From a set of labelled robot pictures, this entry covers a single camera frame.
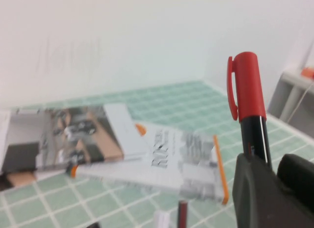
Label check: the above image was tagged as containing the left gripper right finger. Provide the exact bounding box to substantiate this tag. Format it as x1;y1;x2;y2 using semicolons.
277;153;314;201

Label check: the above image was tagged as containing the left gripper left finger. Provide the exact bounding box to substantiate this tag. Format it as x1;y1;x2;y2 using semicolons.
232;153;314;228

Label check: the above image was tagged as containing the red capped marker pen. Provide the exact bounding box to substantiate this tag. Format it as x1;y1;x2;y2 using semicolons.
227;51;273;170

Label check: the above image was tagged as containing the white ROS book orange spine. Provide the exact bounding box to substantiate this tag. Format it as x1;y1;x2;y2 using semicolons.
66;122;230;205

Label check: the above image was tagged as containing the dark red pencil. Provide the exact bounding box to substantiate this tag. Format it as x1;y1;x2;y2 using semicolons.
178;200;188;228

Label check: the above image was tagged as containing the grey shelf unit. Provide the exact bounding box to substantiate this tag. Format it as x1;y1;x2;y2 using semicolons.
267;68;314;124

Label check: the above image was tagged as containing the white plastic ruler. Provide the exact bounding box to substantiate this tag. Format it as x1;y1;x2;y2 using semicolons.
154;211;170;228

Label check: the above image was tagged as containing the small orange object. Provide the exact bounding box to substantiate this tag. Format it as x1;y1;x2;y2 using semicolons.
301;67;314;79

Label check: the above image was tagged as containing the green checked tablecloth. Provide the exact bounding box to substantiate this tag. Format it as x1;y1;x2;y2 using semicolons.
0;80;314;228

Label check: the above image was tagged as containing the white robot photo brochure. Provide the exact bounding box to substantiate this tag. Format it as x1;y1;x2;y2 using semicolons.
4;104;148;174
0;110;37;191

